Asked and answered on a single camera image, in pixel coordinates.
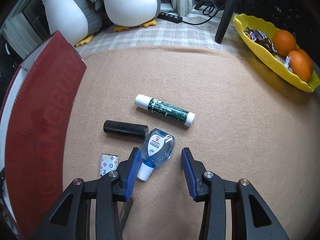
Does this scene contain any yellow fruit bowl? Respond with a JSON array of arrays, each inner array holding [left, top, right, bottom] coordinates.
[[233, 14, 319, 93]]

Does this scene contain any small plush penguin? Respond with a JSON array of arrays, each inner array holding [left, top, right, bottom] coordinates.
[[103, 0, 161, 32]]

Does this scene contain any green white glue stick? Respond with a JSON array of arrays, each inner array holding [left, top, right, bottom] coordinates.
[[135, 94, 195, 127]]

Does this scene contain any grey long spoon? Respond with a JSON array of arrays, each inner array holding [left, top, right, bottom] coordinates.
[[119, 197, 133, 231]]

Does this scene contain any wrapped candy pile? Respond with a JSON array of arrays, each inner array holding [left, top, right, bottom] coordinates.
[[244, 27, 292, 72]]

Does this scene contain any black inline cable switch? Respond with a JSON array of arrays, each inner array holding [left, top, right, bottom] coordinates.
[[157, 12, 183, 24]]

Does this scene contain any orange back right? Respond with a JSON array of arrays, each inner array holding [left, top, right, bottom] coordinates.
[[297, 48, 313, 73]]

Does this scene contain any black cylinder tube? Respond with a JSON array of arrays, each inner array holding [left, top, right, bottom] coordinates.
[[103, 120, 149, 139]]

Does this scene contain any clear blue sanitizer bottle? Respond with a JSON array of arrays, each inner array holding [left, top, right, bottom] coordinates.
[[137, 128, 175, 181]]

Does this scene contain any patterned lighter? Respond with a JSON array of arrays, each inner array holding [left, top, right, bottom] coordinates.
[[99, 153, 119, 177]]

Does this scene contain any large plush penguin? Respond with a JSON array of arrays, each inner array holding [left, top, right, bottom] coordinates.
[[41, 0, 103, 47]]

